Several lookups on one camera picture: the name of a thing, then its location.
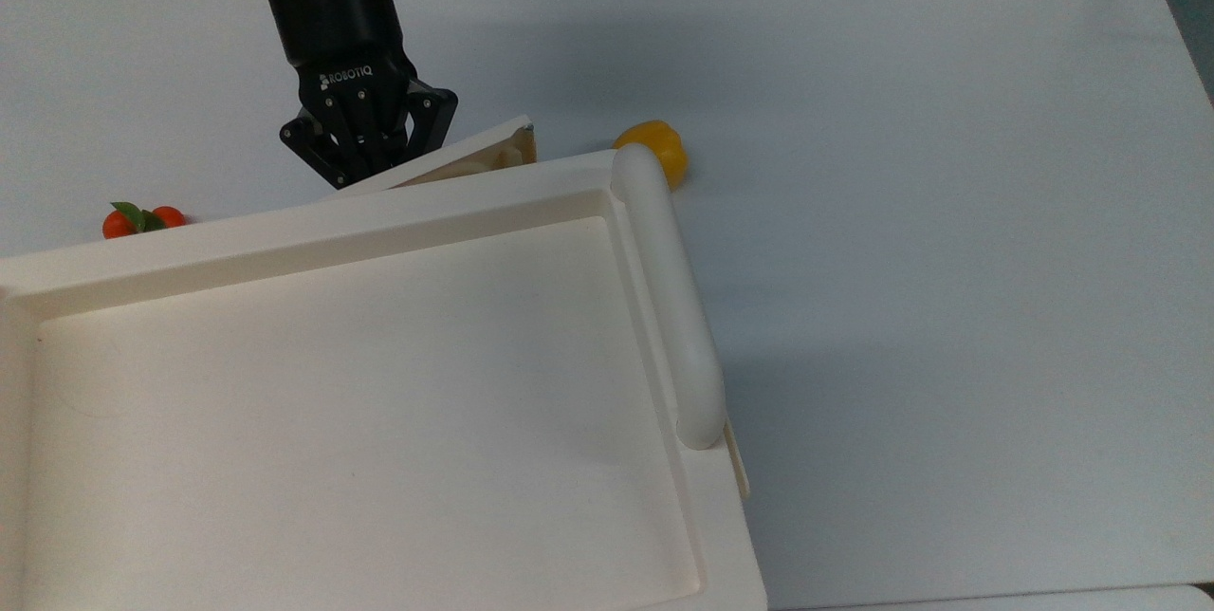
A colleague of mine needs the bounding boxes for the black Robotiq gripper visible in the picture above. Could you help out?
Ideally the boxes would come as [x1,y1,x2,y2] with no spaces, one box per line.
[265,0,460,191]

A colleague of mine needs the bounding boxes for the cream cabinet door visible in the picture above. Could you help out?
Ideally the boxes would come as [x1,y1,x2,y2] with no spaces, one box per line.
[322,115,539,200]

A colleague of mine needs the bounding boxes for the cream cylindrical cabinet bar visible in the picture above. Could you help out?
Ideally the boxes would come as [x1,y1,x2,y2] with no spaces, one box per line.
[610,144,728,452]

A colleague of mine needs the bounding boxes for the orange toy tomatoes with leaf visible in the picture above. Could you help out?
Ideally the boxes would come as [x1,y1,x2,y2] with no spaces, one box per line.
[101,201,189,241]

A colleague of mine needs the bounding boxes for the yellow toy bell pepper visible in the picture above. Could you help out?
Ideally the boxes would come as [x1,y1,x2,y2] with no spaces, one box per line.
[613,120,690,191]

